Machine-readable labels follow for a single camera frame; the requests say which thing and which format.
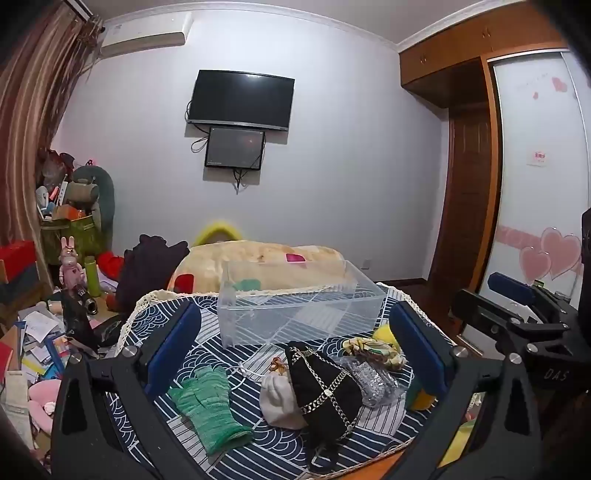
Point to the brown wooden door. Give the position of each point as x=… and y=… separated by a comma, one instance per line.
x=461, y=198

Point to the blue patterned cloth with lace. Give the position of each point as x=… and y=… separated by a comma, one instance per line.
x=258, y=461

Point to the striped pink and gold curtain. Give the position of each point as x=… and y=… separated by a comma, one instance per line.
x=32, y=115

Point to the dark purple clothing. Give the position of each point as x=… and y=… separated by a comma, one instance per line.
x=147, y=272

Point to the small black wall monitor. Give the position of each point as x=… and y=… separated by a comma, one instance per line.
x=235, y=147

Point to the white sliding wardrobe door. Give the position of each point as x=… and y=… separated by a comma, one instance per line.
x=535, y=198

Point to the green knit glove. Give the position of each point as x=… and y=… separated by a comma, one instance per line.
x=207, y=406

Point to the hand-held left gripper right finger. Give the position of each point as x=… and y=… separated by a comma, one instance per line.
x=418, y=353

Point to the clear plastic storage box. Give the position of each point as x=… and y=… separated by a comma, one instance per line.
x=300, y=321

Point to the red and white sticker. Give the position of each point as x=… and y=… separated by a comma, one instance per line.
x=538, y=158

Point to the dark grey box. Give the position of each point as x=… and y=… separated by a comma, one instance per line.
x=18, y=281

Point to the pink plush slippers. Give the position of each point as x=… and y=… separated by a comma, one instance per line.
x=41, y=406

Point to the green bin of clutter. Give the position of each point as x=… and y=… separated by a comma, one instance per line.
x=55, y=189

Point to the wooden wardrobe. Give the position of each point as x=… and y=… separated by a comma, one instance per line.
x=438, y=60

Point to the red fabric item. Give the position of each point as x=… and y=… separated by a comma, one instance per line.
x=111, y=265

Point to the black wall television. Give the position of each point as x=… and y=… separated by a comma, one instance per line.
x=240, y=99

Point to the pile of papers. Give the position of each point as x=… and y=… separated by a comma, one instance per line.
x=32, y=341

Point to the white wall socket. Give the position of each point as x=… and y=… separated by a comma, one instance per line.
x=366, y=264

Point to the yellow plush cushion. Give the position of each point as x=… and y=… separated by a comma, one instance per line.
x=214, y=228

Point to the yellow and green sponge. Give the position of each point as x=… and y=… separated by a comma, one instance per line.
x=418, y=400

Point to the pink heart decals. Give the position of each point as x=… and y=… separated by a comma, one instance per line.
x=551, y=254

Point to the red box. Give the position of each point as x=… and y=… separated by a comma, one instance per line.
x=18, y=254

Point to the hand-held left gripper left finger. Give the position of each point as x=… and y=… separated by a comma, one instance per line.
x=178, y=344

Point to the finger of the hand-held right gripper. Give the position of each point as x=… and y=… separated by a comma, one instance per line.
x=485, y=311
x=508, y=284

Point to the pink rabbit figure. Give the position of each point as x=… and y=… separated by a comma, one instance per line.
x=71, y=270

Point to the white curtain rail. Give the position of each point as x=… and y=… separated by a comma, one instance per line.
x=78, y=8

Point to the floral fabric scrunchie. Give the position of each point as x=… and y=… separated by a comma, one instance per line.
x=374, y=350

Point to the green storage bag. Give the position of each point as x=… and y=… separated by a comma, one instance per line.
x=83, y=236

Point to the white air conditioner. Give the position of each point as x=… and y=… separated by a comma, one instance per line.
x=143, y=39

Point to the green bottle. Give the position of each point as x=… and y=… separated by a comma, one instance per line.
x=92, y=277

